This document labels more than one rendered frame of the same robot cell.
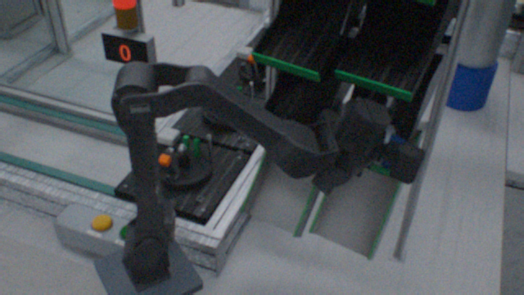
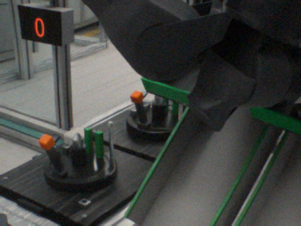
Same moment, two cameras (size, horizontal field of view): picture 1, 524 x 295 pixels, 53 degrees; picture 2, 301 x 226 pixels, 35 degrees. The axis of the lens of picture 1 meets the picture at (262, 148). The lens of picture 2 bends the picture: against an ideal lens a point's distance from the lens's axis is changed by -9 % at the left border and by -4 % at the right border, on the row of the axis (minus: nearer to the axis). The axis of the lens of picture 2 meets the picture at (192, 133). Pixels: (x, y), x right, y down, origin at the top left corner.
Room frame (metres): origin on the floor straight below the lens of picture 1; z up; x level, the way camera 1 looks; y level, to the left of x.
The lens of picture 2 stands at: (0.23, -0.15, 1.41)
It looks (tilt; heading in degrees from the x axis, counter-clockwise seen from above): 24 degrees down; 10
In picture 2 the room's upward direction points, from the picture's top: 2 degrees clockwise
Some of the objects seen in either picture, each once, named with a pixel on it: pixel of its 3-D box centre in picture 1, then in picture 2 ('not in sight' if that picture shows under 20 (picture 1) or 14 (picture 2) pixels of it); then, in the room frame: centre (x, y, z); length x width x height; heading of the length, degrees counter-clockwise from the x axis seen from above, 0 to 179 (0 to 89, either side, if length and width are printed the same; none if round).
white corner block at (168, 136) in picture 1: (169, 138); (78, 141); (1.08, 0.24, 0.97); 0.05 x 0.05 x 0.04; 70
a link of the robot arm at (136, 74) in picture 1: (147, 168); not in sight; (0.59, 0.17, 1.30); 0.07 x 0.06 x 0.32; 6
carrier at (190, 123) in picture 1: (228, 102); (158, 108); (1.20, 0.10, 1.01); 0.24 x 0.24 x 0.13; 70
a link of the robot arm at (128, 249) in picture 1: (144, 234); not in sight; (0.59, 0.19, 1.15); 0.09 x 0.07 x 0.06; 6
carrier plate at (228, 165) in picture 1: (184, 174); (80, 177); (0.96, 0.18, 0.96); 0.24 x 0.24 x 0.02; 70
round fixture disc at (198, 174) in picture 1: (184, 168); (80, 168); (0.96, 0.18, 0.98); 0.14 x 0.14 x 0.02
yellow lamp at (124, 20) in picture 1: (126, 15); not in sight; (1.14, 0.32, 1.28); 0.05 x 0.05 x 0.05
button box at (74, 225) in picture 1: (104, 233); not in sight; (0.79, 0.34, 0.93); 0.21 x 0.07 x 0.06; 70
